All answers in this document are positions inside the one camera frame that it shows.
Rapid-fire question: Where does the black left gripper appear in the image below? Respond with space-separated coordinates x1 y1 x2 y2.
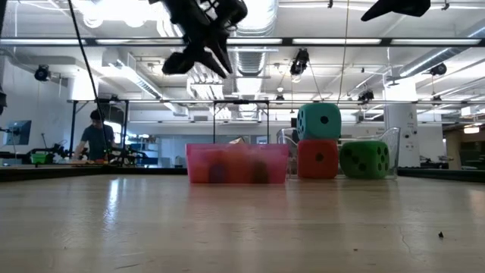
149 0 249 80

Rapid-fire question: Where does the teal plush die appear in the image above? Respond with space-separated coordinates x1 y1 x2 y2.
296 102 343 141

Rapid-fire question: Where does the red plush die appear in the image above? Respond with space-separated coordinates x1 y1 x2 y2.
296 139 340 180

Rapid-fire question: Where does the green plush die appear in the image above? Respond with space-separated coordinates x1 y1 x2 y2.
339 140 390 180

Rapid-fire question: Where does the pink plastic bin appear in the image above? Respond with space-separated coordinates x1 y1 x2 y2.
185 143 291 185

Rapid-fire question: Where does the white building pillar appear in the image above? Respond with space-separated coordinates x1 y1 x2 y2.
383 77 420 168

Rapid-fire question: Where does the person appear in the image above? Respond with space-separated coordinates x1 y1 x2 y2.
73 108 117 161

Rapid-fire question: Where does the clear plastic container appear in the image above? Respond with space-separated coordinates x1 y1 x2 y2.
276 127 402 180

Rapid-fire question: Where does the background blue screen monitor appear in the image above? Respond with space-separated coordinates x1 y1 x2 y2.
3 120 33 146

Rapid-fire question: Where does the silver ceiling air duct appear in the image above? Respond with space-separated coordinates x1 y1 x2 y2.
226 0 280 77

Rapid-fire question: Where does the background black rig frame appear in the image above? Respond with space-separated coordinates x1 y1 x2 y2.
67 98 271 168

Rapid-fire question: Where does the black aluminium rig frame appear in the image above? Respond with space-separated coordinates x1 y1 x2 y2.
0 36 485 48

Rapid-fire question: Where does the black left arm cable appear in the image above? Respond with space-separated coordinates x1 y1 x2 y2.
67 0 111 162

